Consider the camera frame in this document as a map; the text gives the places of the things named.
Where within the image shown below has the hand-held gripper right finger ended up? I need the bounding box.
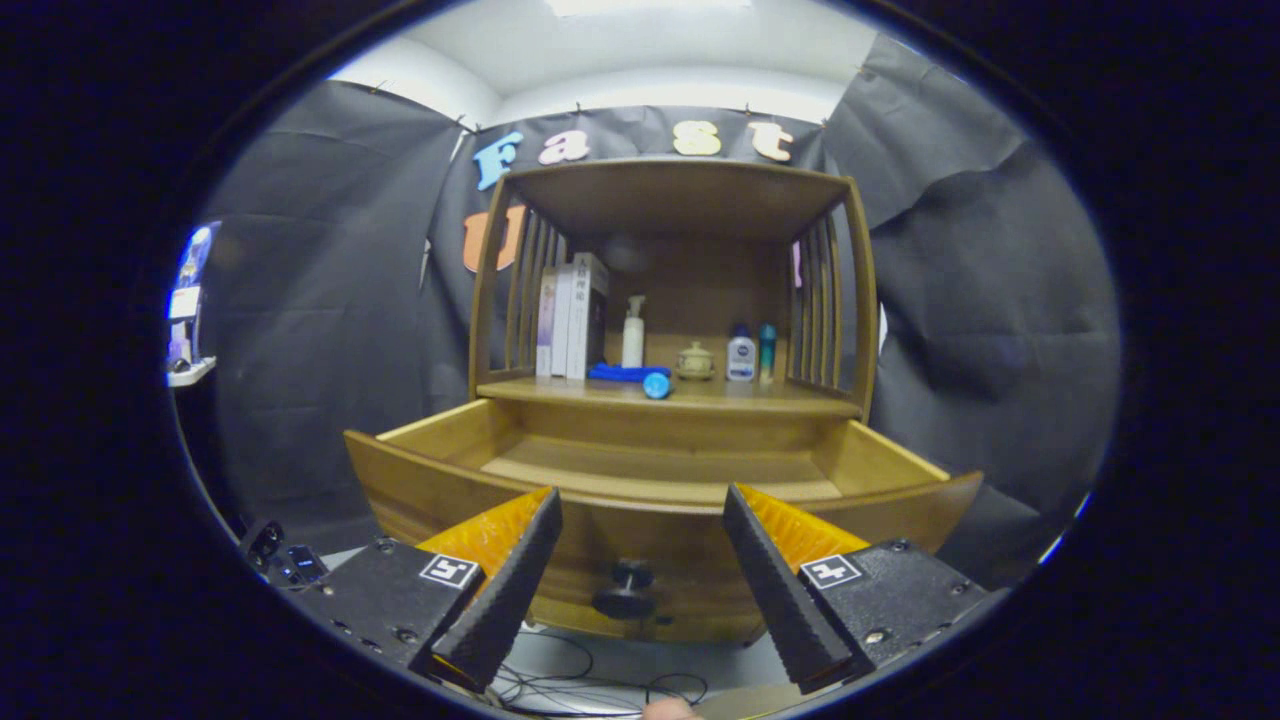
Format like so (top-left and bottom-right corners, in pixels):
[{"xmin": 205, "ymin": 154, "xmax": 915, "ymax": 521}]
[{"xmin": 722, "ymin": 483, "xmax": 991, "ymax": 696}]

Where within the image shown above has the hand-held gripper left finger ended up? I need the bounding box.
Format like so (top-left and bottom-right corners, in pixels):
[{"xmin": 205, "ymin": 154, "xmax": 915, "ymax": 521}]
[{"xmin": 290, "ymin": 486, "xmax": 564, "ymax": 694}]

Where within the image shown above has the wooden drawer with black knob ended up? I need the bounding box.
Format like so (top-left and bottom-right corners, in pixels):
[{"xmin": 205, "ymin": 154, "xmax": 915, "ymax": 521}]
[{"xmin": 343, "ymin": 398, "xmax": 984, "ymax": 646}]

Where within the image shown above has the wooden countertop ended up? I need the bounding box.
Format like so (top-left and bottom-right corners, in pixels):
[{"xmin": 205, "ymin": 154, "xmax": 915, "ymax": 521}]
[{"xmin": 476, "ymin": 375, "xmax": 863, "ymax": 421}]

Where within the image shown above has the wooden cabinet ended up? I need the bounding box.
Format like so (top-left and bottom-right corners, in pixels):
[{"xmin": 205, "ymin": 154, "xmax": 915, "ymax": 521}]
[{"xmin": 468, "ymin": 158, "xmax": 881, "ymax": 421}]

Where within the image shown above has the black device with blue display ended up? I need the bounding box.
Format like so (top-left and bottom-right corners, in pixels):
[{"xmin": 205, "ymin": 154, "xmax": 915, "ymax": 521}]
[{"xmin": 275, "ymin": 543, "xmax": 329, "ymax": 589}]

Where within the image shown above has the folded blue cloth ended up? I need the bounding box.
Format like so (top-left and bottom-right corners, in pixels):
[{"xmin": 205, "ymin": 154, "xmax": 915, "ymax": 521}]
[{"xmin": 588, "ymin": 362, "xmax": 673, "ymax": 385}]

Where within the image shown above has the black round-lens device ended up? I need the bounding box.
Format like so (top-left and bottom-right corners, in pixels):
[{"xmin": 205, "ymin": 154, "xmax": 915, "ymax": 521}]
[{"xmin": 243, "ymin": 520, "xmax": 286, "ymax": 573}]

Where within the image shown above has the purple spine book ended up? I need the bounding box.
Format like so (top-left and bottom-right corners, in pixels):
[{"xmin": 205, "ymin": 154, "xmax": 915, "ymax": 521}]
[{"xmin": 536, "ymin": 268, "xmax": 559, "ymax": 378}]

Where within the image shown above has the thin white book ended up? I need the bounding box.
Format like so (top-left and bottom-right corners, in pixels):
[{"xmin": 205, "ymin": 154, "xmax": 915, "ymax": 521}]
[{"xmin": 550, "ymin": 264, "xmax": 576, "ymax": 379}]

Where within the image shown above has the white pump bottle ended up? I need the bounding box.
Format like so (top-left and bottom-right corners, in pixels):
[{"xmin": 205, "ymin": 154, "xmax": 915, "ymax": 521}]
[{"xmin": 621, "ymin": 295, "xmax": 647, "ymax": 369}]

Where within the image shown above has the white and black book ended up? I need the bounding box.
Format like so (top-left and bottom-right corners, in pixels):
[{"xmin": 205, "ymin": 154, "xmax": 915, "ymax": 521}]
[{"xmin": 566, "ymin": 252, "xmax": 611, "ymax": 382}]

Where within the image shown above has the black backdrop cloth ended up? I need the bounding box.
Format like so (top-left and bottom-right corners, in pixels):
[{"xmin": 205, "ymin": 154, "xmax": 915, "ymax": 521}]
[{"xmin": 165, "ymin": 35, "xmax": 1126, "ymax": 591}]

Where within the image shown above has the black cable tangle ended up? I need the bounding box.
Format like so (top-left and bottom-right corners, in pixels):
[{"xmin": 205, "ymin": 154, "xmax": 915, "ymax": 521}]
[{"xmin": 495, "ymin": 630, "xmax": 711, "ymax": 716}]

